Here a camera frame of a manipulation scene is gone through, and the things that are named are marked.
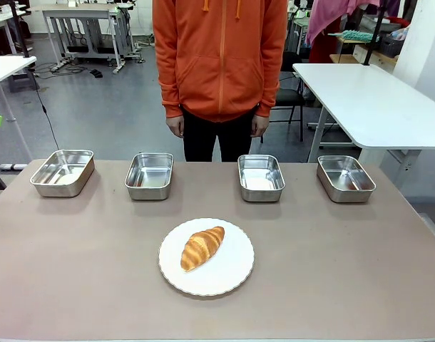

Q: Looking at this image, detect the person's left hand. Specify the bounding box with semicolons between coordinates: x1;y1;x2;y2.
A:
250;115;269;138

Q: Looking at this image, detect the person's right hand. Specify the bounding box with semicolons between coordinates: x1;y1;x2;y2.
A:
166;114;185;138

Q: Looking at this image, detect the golden croissant bread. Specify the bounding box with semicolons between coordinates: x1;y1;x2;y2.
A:
180;226;226;274

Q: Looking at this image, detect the orange-sleeved right forearm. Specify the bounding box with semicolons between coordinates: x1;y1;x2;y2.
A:
156;63;185;120

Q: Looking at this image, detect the orange-sleeved left forearm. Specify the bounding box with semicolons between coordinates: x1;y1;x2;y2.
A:
255;63;287;119

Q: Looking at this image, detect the large steel rectangular container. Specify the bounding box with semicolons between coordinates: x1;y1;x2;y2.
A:
29;149;96;198

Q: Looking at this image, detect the black chair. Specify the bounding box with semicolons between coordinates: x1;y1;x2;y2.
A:
273;51;307;143

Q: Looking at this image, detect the orange zip hoodie torso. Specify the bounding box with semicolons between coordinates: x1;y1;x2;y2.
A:
152;0;288;124

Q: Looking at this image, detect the large white side table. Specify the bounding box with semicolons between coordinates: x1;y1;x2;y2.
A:
292;63;435;175

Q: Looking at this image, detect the pink hanging cloth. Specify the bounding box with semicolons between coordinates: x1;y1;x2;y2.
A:
306;0;382;46

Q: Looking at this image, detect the teal duster brush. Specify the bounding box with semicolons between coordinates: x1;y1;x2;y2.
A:
327;29;376;44

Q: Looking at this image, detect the black clamp pole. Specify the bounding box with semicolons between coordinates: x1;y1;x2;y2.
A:
361;0;388;67
9;0;32;60

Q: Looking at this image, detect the white scalloped plate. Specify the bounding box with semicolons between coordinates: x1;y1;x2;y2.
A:
158;217;255;297

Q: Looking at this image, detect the grey plastic crate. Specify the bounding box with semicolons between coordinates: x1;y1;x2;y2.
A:
379;33;406;58

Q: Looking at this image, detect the small white side table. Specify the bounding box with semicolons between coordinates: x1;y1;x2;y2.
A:
0;55;38;124

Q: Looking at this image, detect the black floor cable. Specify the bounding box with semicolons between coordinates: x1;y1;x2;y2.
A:
27;70;61;151

